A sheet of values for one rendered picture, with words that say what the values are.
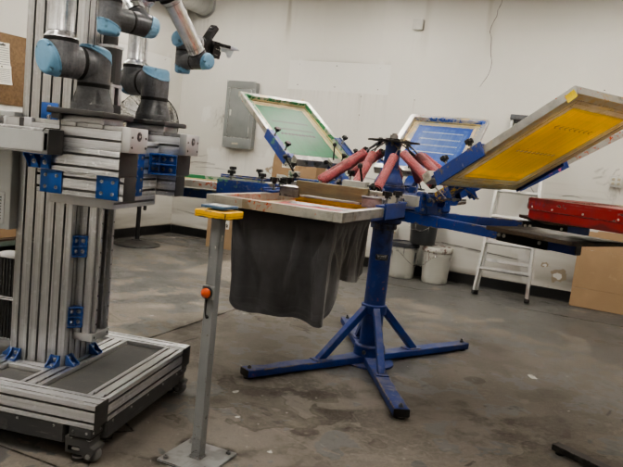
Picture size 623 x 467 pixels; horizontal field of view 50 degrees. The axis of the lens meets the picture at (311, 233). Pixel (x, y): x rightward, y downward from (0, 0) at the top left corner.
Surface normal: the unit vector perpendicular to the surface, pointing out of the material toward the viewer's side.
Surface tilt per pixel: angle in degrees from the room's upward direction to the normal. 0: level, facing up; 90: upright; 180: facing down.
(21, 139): 90
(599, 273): 78
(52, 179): 90
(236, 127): 90
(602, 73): 90
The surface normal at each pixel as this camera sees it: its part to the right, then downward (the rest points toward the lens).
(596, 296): -0.36, -0.18
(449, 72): -0.40, 0.07
